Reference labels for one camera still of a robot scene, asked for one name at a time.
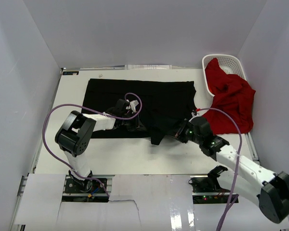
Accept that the small label sticker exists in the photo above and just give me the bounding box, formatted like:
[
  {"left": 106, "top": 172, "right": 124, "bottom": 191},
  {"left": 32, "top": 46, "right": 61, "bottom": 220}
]
[{"left": 62, "top": 71, "right": 79, "bottom": 76}]

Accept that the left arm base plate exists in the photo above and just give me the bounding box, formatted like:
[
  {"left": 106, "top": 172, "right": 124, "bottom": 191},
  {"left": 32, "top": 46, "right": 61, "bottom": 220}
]
[{"left": 62, "top": 176, "right": 109, "bottom": 203}]

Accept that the red t shirt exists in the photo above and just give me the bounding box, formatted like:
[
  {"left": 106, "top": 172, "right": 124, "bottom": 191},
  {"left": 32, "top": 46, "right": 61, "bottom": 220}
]
[{"left": 205, "top": 58, "right": 256, "bottom": 133}]

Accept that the purple cable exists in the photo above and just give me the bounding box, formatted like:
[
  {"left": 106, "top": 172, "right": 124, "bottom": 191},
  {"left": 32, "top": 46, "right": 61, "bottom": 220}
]
[
  {"left": 191, "top": 107, "right": 244, "bottom": 231},
  {"left": 42, "top": 92, "right": 110, "bottom": 197}
]

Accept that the white plastic basket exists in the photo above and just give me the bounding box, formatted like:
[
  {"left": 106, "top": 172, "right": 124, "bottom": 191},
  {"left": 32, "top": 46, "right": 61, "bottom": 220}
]
[{"left": 202, "top": 54, "right": 247, "bottom": 99}]

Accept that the black t shirt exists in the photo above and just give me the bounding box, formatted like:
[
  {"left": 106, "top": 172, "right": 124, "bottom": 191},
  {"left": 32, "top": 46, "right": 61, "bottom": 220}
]
[{"left": 81, "top": 78, "right": 196, "bottom": 145}]

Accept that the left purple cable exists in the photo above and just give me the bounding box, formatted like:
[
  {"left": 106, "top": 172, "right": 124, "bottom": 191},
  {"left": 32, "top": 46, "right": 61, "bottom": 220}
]
[{"left": 42, "top": 92, "right": 110, "bottom": 197}]

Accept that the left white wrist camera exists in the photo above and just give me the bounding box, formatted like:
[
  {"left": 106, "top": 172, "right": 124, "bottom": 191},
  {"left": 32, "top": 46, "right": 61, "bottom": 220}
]
[{"left": 126, "top": 100, "right": 139, "bottom": 114}]

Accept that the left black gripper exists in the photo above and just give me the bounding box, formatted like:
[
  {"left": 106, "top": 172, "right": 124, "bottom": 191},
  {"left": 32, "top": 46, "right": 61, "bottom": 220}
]
[{"left": 121, "top": 111, "right": 147, "bottom": 132}]

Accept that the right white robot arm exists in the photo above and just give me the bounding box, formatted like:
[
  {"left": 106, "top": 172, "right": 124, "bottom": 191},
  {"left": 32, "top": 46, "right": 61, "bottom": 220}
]
[{"left": 172, "top": 116, "right": 289, "bottom": 224}]

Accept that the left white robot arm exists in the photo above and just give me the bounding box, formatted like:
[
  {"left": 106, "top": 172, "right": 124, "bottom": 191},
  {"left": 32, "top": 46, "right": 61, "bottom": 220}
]
[{"left": 55, "top": 99, "right": 142, "bottom": 192}]

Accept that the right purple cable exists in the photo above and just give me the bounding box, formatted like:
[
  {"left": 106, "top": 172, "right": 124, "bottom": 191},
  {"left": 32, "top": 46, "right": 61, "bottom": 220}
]
[{"left": 191, "top": 107, "right": 244, "bottom": 231}]

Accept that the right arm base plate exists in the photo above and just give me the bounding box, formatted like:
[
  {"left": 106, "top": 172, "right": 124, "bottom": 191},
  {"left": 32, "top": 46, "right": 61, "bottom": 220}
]
[{"left": 188, "top": 176, "right": 230, "bottom": 205}]

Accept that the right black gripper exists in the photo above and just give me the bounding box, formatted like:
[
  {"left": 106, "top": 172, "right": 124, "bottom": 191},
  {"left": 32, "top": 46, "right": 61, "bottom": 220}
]
[{"left": 167, "top": 119, "right": 202, "bottom": 145}]

